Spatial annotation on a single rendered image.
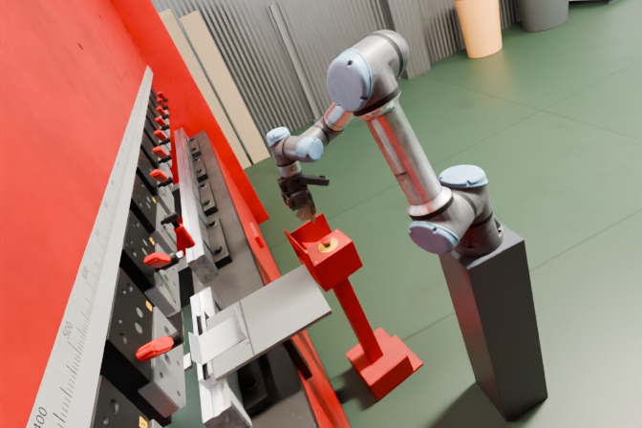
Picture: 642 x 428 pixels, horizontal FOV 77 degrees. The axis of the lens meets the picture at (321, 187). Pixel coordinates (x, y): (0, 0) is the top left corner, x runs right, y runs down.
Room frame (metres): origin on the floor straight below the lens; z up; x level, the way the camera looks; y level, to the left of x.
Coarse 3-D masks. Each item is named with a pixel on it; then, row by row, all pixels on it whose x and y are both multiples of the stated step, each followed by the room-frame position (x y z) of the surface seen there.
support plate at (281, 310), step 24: (264, 288) 0.76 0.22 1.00; (288, 288) 0.73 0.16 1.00; (312, 288) 0.69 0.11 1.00; (240, 312) 0.71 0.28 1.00; (264, 312) 0.68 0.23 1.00; (288, 312) 0.65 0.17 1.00; (312, 312) 0.62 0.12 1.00; (264, 336) 0.62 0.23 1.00; (288, 336) 0.59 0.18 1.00; (216, 360) 0.61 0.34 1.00; (240, 360) 0.58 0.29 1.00
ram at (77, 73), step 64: (0, 0) 0.83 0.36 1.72; (64, 0) 1.39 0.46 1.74; (0, 64) 0.63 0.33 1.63; (64, 64) 0.94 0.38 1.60; (128, 64) 1.90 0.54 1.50; (0, 128) 0.50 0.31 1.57; (64, 128) 0.69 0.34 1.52; (0, 192) 0.41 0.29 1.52; (64, 192) 0.53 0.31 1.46; (128, 192) 0.77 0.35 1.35; (0, 256) 0.34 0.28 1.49; (64, 256) 0.42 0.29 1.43; (0, 320) 0.28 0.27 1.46; (0, 384) 0.23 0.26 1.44
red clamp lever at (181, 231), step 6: (168, 216) 0.81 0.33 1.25; (174, 216) 0.81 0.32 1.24; (162, 222) 0.81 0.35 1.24; (168, 222) 0.80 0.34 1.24; (174, 222) 0.81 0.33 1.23; (174, 228) 0.81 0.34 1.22; (180, 228) 0.81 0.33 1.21; (180, 234) 0.81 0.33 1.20; (186, 234) 0.81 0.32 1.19; (186, 240) 0.81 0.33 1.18; (192, 240) 0.81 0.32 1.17; (186, 246) 0.81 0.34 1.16; (192, 246) 0.81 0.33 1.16
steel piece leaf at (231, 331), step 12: (228, 324) 0.69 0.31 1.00; (240, 324) 0.65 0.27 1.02; (204, 336) 0.69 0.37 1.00; (216, 336) 0.67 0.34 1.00; (228, 336) 0.66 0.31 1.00; (240, 336) 0.64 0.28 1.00; (204, 348) 0.65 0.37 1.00; (216, 348) 0.64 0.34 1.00; (228, 348) 0.62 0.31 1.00; (204, 360) 0.62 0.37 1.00
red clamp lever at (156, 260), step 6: (156, 252) 0.56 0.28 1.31; (144, 258) 0.55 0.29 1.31; (150, 258) 0.54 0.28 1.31; (156, 258) 0.55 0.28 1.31; (162, 258) 0.56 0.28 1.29; (168, 258) 0.59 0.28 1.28; (174, 258) 0.61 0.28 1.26; (150, 264) 0.54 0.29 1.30; (156, 264) 0.55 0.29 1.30; (162, 264) 0.57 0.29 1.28; (168, 264) 0.60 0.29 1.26; (174, 264) 0.60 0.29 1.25; (156, 270) 0.60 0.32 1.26
